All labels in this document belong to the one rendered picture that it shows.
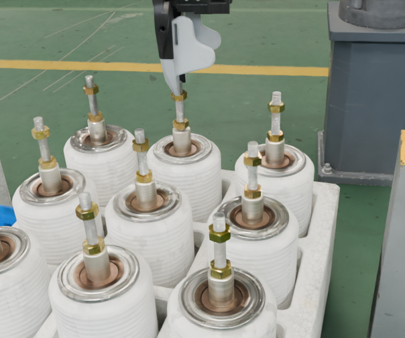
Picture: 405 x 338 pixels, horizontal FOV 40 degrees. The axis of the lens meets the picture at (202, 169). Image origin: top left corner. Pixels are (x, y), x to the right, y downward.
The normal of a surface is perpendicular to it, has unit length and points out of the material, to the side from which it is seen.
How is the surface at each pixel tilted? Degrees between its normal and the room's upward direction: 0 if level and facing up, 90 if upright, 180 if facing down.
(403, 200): 90
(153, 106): 0
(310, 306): 0
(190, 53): 85
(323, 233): 0
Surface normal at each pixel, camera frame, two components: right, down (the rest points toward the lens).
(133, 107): -0.04, -0.85
